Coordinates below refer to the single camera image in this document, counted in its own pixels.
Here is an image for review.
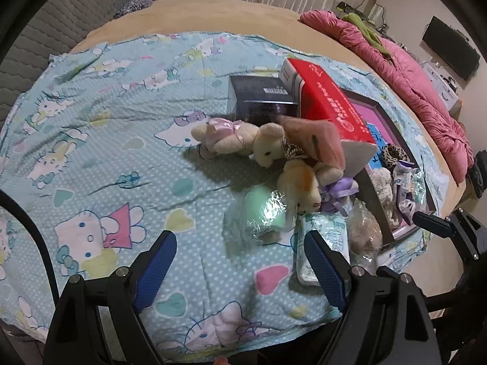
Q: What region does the pink plush rabbit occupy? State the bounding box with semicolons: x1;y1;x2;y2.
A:
276;116;347;170

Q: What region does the leopard print scrunchie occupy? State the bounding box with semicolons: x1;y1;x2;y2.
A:
381;144;412;172

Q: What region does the small tissue pack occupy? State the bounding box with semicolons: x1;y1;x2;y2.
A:
392;160;430;225

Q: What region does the dark floral cloth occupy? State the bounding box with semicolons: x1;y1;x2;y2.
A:
114;0;153;19

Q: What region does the black cable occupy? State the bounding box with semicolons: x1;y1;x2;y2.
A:
0;189;58;287

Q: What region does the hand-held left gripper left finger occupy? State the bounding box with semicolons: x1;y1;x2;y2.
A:
44;230;178;365

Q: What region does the beige bed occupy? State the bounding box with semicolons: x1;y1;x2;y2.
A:
70;0;470;244

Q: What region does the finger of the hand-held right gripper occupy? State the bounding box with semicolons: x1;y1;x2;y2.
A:
413;212;457;238

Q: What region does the green puff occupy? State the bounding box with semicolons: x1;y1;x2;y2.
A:
224;184;297;242

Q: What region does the green cloth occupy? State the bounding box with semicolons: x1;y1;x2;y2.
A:
340;12;392;59

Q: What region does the plush bear with pink ribbon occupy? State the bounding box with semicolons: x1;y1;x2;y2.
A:
190;118;290;168

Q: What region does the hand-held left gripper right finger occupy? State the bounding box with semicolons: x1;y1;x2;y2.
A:
304;230;444;365

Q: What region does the plush bear with purple ribbon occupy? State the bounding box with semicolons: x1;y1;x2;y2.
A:
277;159;360;215

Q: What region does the red tissue box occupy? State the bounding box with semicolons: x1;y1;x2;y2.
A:
279;58;378;177

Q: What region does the dark framed pink tray box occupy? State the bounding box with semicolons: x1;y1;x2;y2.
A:
340;89;437;249

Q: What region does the white floral scrunchie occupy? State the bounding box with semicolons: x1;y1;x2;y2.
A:
369;167;404;229

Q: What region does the blue cartoon cat printed blanket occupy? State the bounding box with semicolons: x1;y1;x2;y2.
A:
0;31;450;352

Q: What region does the pink quilt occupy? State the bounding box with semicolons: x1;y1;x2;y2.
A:
299;10;476;187

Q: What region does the black box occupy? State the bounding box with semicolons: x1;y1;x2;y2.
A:
228;75;299;126

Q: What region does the clear bag with brown item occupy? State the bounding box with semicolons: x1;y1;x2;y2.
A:
348;198;383;263

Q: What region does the grey quilted sofa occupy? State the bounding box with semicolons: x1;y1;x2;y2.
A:
0;0;134;118

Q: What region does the black monitor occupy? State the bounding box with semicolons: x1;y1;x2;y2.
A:
422;16;481;82

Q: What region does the large green flower tissue pack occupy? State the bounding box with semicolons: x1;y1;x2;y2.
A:
295;213;351;287

